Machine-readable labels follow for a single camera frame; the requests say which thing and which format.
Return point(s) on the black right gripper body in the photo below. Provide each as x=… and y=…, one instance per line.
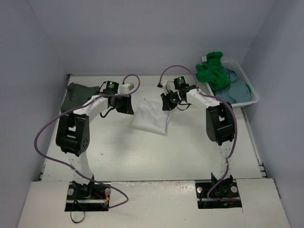
x=168, y=101

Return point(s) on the green t-shirt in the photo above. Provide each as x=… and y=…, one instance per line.
x=211, y=71

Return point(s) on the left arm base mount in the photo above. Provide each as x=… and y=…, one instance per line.
x=88, y=198

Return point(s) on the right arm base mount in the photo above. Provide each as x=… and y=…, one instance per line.
x=224, y=196

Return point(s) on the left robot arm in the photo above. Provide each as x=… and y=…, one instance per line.
x=82, y=105

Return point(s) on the white plastic laundry basket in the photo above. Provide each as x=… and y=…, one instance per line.
x=235, y=66

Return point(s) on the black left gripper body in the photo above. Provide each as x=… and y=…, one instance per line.
x=127, y=104

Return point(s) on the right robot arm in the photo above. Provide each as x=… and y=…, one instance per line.
x=220, y=125

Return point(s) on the light blue t-shirt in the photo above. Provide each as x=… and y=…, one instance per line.
x=236, y=92

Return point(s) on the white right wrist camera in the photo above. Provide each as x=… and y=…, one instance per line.
x=162, y=84

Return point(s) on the white t-shirt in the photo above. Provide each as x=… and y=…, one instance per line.
x=150, y=117

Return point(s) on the dark grey t-shirt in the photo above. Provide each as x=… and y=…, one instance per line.
x=77, y=95

